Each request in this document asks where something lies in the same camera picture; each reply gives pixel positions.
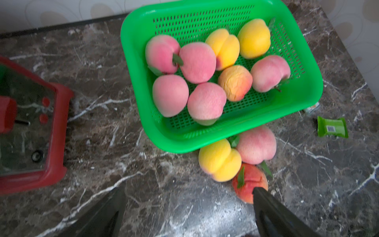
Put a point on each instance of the yellow peach near basket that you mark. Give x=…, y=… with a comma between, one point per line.
x=220, y=160

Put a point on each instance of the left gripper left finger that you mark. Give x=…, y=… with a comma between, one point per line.
x=103, y=220

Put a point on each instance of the green snack packet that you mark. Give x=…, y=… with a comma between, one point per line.
x=335, y=127

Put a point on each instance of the white biscuit packet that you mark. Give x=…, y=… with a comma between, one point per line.
x=312, y=108

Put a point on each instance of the black rear baseboard strip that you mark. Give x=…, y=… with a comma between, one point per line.
x=62, y=26

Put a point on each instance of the pink peach with leaf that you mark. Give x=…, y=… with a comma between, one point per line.
x=162, y=55

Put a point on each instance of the yellow red peach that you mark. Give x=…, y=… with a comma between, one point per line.
x=225, y=46

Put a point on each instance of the yellow peach front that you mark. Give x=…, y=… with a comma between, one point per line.
x=254, y=39

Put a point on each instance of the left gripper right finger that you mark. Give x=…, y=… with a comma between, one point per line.
x=273, y=219

